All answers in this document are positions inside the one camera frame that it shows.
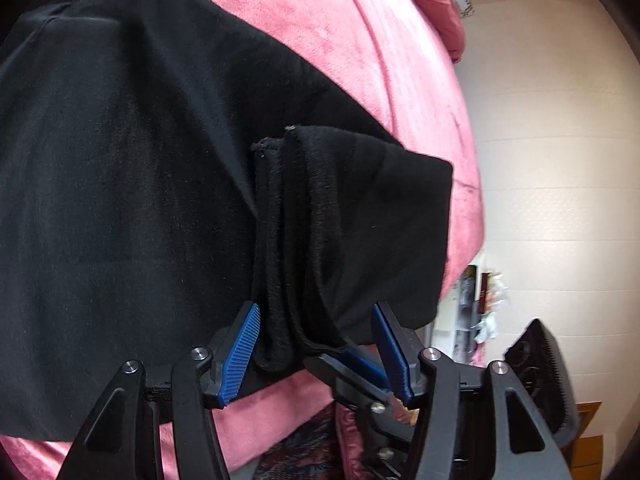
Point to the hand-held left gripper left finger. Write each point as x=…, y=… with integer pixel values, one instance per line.
x=240, y=352

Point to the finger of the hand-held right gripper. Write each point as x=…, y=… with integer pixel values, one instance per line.
x=357, y=364

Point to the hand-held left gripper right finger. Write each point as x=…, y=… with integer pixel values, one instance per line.
x=395, y=357

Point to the black t-shirt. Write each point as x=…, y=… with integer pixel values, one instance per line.
x=125, y=185

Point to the pink shiny cloth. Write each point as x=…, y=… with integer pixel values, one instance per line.
x=350, y=440

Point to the dark floral cloth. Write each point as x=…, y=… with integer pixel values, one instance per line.
x=300, y=452

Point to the cluttered white shelf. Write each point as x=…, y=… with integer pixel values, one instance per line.
x=475, y=310

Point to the brown wooden cabinet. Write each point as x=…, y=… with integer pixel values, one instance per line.
x=590, y=440

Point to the pink fleece bed blanket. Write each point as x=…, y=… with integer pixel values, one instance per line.
x=380, y=60

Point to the pink pillow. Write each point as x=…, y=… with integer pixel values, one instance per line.
x=440, y=15

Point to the white floral print board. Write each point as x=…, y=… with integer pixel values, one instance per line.
x=465, y=2

